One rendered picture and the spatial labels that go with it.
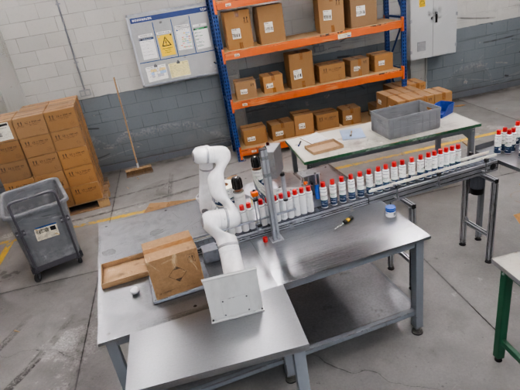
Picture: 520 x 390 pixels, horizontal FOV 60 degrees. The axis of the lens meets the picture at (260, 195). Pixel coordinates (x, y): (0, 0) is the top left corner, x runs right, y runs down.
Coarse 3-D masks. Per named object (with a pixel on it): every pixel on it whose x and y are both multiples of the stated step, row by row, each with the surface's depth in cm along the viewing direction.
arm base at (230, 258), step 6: (228, 246) 254; (234, 246) 255; (222, 252) 254; (228, 252) 253; (234, 252) 254; (240, 252) 257; (222, 258) 254; (228, 258) 252; (234, 258) 252; (240, 258) 254; (222, 264) 254; (228, 264) 251; (234, 264) 251; (240, 264) 252; (228, 270) 250; (234, 270) 249
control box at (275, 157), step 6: (270, 144) 300; (276, 144) 299; (270, 150) 290; (276, 150) 293; (270, 156) 289; (276, 156) 293; (270, 162) 291; (276, 162) 293; (282, 162) 307; (270, 168) 293; (276, 168) 293; (282, 168) 307; (276, 174) 294
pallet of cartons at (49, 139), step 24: (72, 96) 623; (0, 120) 549; (24, 120) 544; (48, 120) 552; (72, 120) 561; (0, 144) 546; (24, 144) 555; (48, 144) 562; (72, 144) 571; (0, 168) 557; (24, 168) 565; (48, 168) 573; (72, 168) 582; (96, 168) 621; (72, 192) 593; (96, 192) 603
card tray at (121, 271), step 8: (128, 256) 317; (136, 256) 318; (104, 264) 313; (112, 264) 315; (120, 264) 316; (128, 264) 314; (136, 264) 313; (144, 264) 311; (104, 272) 309; (112, 272) 307; (120, 272) 306; (128, 272) 304; (136, 272) 303; (144, 272) 296; (104, 280) 300; (112, 280) 299; (120, 280) 293; (128, 280) 295; (104, 288) 292
